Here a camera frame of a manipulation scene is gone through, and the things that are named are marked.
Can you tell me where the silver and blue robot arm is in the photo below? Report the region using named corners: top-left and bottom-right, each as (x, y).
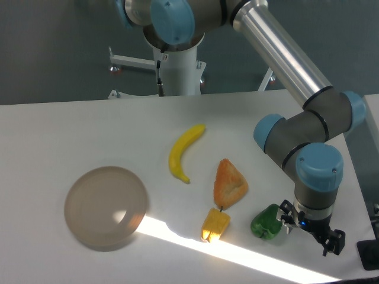
top-left (115, 1), bottom-right (366, 254)

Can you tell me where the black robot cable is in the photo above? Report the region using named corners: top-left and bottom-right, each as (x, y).
top-left (155, 44), bottom-right (170, 97)

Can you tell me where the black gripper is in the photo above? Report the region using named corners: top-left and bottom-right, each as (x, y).
top-left (277, 199), bottom-right (346, 256)

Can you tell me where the green bell pepper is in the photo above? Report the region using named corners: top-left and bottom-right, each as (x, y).
top-left (250, 204), bottom-right (282, 240)

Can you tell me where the yellow bell pepper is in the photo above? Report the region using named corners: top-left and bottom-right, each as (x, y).
top-left (200, 208), bottom-right (231, 243)

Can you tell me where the black device at table edge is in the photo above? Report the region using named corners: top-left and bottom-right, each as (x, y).
top-left (356, 203), bottom-right (379, 270)

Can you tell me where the white side table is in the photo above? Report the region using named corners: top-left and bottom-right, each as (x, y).
top-left (364, 94), bottom-right (379, 144)

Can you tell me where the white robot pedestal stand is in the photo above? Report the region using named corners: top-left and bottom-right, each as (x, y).
top-left (108, 30), bottom-right (278, 99)

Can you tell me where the yellow banana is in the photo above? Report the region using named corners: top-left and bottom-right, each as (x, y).
top-left (168, 124), bottom-right (206, 184)

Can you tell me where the translucent brown round plate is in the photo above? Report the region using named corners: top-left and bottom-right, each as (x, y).
top-left (64, 166), bottom-right (149, 251)

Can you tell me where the orange bell pepper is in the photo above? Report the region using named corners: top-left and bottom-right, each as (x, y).
top-left (213, 159), bottom-right (249, 210)

